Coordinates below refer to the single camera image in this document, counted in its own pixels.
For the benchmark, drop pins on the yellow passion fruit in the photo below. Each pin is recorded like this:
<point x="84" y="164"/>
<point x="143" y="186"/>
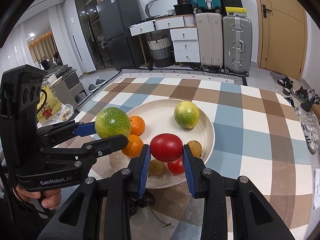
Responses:
<point x="186" y="114"/>

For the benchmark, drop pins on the yellow black box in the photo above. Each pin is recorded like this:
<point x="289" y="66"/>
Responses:
<point x="236" y="11"/>

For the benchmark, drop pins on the silver suitcase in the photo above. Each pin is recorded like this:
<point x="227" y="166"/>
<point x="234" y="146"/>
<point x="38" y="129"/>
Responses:
<point x="237" y="44"/>

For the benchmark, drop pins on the beige suitcase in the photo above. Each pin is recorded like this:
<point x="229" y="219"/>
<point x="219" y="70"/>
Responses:
<point x="209" y="29"/>

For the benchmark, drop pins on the wooden door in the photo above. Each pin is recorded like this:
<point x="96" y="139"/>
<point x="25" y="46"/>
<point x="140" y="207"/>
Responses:
<point x="283" y="36"/>

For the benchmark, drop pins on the woven laundry basket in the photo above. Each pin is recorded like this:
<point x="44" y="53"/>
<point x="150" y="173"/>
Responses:
<point x="161" y="51"/>

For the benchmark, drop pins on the yellow snack bag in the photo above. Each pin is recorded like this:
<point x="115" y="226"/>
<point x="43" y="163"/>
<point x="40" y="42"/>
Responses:
<point x="48" y="105"/>

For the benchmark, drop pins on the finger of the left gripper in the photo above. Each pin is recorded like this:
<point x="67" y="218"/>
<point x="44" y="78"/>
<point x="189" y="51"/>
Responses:
<point x="89" y="152"/>
<point x="66" y="130"/>

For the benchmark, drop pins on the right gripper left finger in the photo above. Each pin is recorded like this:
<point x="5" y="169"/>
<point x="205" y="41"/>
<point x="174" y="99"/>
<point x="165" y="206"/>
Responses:
<point x="139" y="167"/>

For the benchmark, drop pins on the green passion fruit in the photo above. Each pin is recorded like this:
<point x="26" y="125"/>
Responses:
<point x="112" y="121"/>

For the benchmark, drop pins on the red cherry tomato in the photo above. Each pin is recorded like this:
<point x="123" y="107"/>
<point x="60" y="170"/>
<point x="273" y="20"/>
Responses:
<point x="166" y="147"/>
<point x="176" y="167"/>

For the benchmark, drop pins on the checkered tablecloth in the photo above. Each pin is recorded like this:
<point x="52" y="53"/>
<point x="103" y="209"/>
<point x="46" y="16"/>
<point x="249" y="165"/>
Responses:
<point x="257" y="135"/>

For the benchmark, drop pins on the orange mandarin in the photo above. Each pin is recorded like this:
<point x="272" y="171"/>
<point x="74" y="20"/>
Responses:
<point x="137" y="125"/>
<point x="134" y="146"/>

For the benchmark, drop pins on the white drawer desk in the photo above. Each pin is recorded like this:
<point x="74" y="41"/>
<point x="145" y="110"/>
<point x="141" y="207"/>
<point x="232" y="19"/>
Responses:
<point x="183" y="34"/>

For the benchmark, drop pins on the dark cherry with stem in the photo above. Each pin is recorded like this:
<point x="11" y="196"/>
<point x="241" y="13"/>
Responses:
<point x="147" y="200"/>

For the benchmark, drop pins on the brown longan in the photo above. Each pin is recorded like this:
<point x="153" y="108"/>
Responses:
<point x="196" y="148"/>
<point x="156" y="168"/>

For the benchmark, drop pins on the black refrigerator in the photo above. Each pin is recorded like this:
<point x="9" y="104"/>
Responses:
<point x="116" y="18"/>

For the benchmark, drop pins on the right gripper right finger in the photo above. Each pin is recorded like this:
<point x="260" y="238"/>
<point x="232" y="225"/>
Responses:
<point x="192" y="174"/>

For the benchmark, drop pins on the cream round plate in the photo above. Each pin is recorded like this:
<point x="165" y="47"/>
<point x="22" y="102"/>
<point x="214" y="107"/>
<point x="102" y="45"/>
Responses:
<point x="159" y="118"/>

